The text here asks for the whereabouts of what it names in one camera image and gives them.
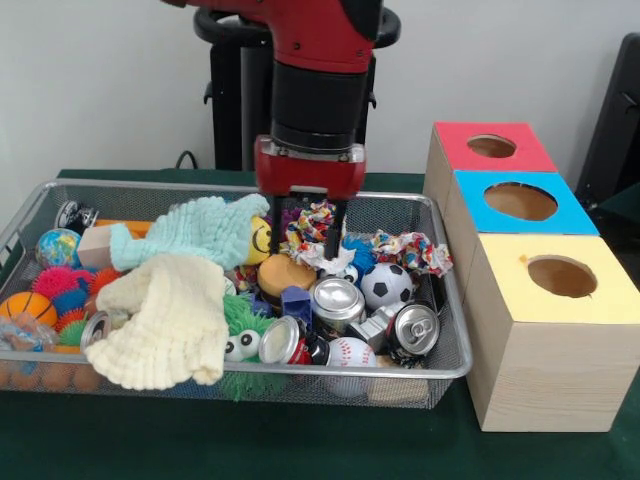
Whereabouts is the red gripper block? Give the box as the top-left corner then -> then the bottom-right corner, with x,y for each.
254,134 -> 368,258

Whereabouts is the yellow smiley ball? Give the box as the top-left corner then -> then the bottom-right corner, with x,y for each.
245,216 -> 274,267

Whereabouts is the mint green knitted cloth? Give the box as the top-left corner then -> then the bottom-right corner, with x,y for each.
108,194 -> 271,271

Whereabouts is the cream knitted cloth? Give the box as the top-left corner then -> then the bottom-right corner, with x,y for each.
84,252 -> 229,392

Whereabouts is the shallow clear mesh bin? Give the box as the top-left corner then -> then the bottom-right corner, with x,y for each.
0,180 -> 474,409

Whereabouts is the wooden box with three holes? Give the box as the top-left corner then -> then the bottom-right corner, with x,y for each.
423,122 -> 640,433

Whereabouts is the toy burger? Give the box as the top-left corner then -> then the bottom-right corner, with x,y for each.
257,253 -> 318,299

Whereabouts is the small blue toy brick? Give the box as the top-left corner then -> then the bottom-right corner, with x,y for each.
281,286 -> 315,327

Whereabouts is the open silver can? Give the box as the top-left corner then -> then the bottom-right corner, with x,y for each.
309,277 -> 367,337

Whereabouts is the small soccer ball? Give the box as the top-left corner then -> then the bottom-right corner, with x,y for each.
359,262 -> 415,311

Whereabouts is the red crushed can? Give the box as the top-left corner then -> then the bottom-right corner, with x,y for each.
258,316 -> 331,366

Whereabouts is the white toy baseball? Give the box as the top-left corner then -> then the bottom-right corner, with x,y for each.
328,337 -> 379,398

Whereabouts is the silver crushed can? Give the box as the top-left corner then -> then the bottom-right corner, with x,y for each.
388,303 -> 442,361

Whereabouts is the dark green table cloth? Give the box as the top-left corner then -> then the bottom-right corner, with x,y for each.
0,168 -> 640,480

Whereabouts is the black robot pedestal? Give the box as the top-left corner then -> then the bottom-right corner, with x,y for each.
193,0 -> 401,173

